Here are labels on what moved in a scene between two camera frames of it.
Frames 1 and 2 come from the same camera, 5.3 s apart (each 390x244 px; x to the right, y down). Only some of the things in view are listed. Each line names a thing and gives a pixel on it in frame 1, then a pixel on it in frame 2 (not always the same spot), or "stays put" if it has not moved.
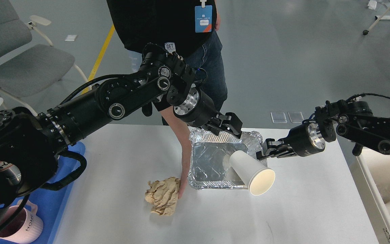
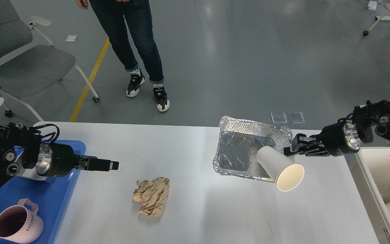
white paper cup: [259, 179] -> [287, 174]
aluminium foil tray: [209, 164] -> [239, 141]
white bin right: [380, 178] stays put
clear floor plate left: [278, 117] stays put
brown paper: [164, 195] -> [152, 195]
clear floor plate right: [296, 117] stays put
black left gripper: [196, 108] -> [59, 160]
